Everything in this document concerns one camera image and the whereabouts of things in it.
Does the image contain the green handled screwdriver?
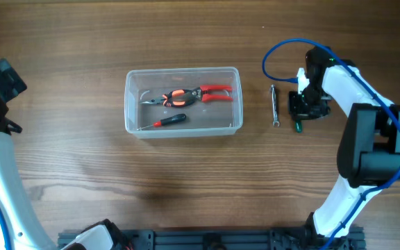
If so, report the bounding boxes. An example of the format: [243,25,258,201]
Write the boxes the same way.
[294,120,303,133]

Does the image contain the small silver wrench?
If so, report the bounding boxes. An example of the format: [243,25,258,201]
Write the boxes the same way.
[270,85,281,127]

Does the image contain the red handled cutting pliers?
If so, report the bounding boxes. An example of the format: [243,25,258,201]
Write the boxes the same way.
[181,85,233,103]

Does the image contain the red black handled screwdriver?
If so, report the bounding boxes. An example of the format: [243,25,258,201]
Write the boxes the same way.
[138,113,187,131]

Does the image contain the orange black needle-nose pliers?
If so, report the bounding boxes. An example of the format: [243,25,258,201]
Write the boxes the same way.
[140,89,195,108]

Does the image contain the clear plastic container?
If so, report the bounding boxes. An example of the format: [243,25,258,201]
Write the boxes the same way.
[124,67,243,139]

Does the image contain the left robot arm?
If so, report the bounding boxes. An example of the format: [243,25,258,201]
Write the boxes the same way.
[0,58,57,249]

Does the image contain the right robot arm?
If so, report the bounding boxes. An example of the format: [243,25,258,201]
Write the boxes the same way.
[288,47,400,249]

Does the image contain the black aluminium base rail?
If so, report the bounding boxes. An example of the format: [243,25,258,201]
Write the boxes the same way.
[57,227,366,250]

